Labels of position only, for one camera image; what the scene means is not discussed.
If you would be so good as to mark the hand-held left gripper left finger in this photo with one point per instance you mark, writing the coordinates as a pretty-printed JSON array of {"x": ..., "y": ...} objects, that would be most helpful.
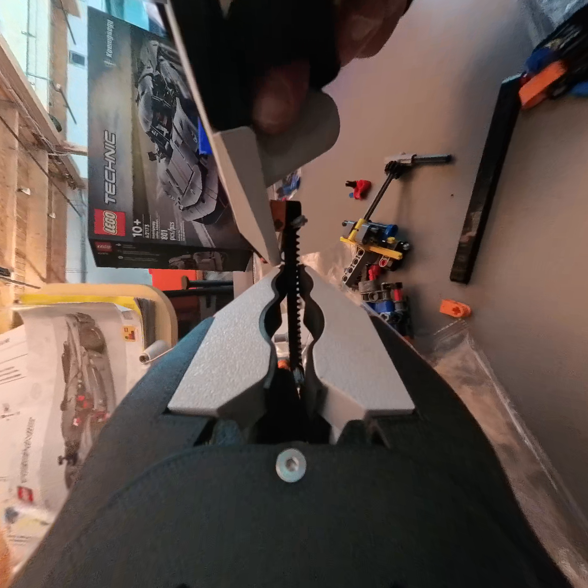
[{"x": 220, "y": 367}]

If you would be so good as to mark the red connector piece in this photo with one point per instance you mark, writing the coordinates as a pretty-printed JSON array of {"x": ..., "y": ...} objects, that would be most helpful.
[{"x": 363, "y": 186}]

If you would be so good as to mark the long black beam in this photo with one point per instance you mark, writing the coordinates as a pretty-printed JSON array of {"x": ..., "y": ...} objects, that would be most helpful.
[{"x": 482, "y": 193}]

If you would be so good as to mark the orange connector piece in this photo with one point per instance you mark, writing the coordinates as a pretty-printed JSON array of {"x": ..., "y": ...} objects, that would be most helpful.
[{"x": 452, "y": 307}]

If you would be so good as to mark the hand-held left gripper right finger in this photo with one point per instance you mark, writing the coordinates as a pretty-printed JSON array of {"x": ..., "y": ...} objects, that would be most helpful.
[{"x": 363, "y": 367}]

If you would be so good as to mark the toy car set box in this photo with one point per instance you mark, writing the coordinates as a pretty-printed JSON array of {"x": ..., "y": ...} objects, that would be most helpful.
[{"x": 119, "y": 160}]

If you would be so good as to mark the yellow grey axle subassembly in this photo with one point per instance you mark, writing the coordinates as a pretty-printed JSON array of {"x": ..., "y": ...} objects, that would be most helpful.
[{"x": 367, "y": 229}]

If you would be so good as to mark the person's right hand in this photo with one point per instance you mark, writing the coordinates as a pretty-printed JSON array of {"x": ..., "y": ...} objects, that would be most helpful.
[{"x": 280, "y": 101}]

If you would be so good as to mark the grey blue red subassembly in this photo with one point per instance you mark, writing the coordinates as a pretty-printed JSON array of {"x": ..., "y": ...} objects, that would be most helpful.
[{"x": 383, "y": 294}]

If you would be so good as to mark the red flat object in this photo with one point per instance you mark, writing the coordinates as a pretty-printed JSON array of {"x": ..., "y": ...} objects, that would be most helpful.
[{"x": 170, "y": 278}]

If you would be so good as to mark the orange black blue subassembly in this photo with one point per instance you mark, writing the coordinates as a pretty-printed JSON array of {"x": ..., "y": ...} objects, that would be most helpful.
[{"x": 542, "y": 85}]

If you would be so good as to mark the black gear rack assembly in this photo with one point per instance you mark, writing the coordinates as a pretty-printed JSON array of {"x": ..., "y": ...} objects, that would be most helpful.
[{"x": 291, "y": 275}]

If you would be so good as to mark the empty clear plastic bag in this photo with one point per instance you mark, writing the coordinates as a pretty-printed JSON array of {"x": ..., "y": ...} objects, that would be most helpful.
[{"x": 482, "y": 367}]

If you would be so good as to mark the instruction booklet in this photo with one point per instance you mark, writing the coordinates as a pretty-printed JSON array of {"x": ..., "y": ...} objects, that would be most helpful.
[{"x": 46, "y": 390}]

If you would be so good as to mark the small clear parts bag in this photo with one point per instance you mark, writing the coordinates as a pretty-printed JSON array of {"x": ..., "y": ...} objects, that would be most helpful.
[{"x": 289, "y": 181}]

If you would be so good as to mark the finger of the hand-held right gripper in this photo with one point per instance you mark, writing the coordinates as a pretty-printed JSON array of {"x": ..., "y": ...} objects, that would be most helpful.
[{"x": 243, "y": 183}]

